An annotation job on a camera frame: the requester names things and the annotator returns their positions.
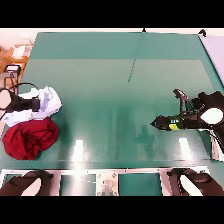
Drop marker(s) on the silver frame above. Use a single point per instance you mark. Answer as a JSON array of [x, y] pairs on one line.
[[107, 173]]

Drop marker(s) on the white garment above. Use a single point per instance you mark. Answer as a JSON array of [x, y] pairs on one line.
[[48, 101]]

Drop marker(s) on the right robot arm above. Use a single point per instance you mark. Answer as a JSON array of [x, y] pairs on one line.
[[213, 115]]

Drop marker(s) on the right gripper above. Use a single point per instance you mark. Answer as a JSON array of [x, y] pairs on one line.
[[170, 122]]

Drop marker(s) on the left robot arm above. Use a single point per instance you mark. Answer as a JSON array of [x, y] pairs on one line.
[[12, 186]]

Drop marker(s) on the red garment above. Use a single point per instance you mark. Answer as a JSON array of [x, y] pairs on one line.
[[31, 138]]

